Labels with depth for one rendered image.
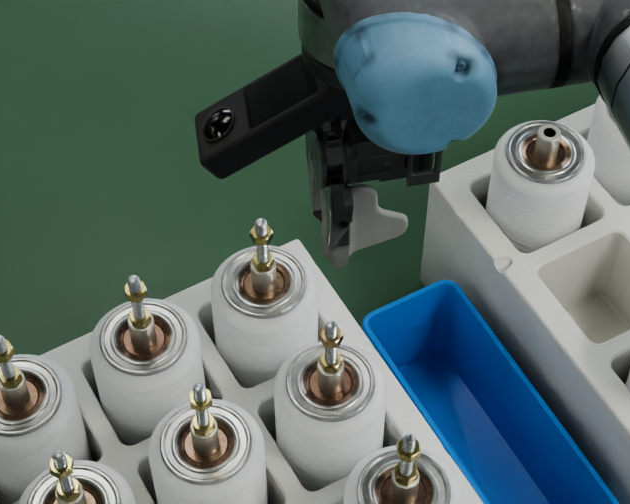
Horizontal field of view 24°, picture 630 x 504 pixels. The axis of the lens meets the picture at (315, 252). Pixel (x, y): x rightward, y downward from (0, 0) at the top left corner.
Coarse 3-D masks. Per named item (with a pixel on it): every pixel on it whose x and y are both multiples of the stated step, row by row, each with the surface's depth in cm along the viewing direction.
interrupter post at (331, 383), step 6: (318, 366) 120; (342, 366) 120; (318, 372) 121; (324, 372) 120; (342, 372) 121; (318, 378) 122; (324, 378) 121; (330, 378) 120; (336, 378) 121; (342, 378) 122; (318, 384) 122; (324, 384) 121; (330, 384) 121; (336, 384) 121; (342, 384) 122; (324, 390) 122; (330, 390) 122; (336, 390) 122
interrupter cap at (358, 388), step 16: (304, 352) 124; (320, 352) 125; (352, 352) 124; (288, 368) 124; (304, 368) 123; (352, 368) 124; (368, 368) 123; (288, 384) 122; (304, 384) 123; (352, 384) 123; (368, 384) 123; (304, 400) 122; (320, 400) 122; (336, 400) 122; (352, 400) 122; (368, 400) 122; (320, 416) 121; (336, 416) 121; (352, 416) 121
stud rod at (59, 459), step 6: (60, 450) 109; (54, 456) 109; (60, 456) 109; (54, 462) 109; (60, 462) 109; (66, 462) 110; (60, 468) 110; (60, 480) 111; (66, 480) 111; (72, 480) 112; (66, 486) 112; (72, 486) 113
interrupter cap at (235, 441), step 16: (176, 416) 121; (192, 416) 121; (224, 416) 121; (240, 416) 121; (176, 432) 120; (224, 432) 120; (240, 432) 120; (160, 448) 119; (176, 448) 119; (192, 448) 119; (224, 448) 119; (240, 448) 119; (176, 464) 118; (192, 464) 118; (208, 464) 118; (224, 464) 118; (240, 464) 118; (192, 480) 117; (208, 480) 117; (224, 480) 117
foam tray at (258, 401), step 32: (192, 288) 137; (320, 288) 137; (320, 320) 136; (352, 320) 135; (64, 352) 133; (96, 384) 137; (224, 384) 131; (96, 416) 129; (256, 416) 129; (416, 416) 129; (96, 448) 131; (128, 448) 127; (128, 480) 125; (288, 480) 125
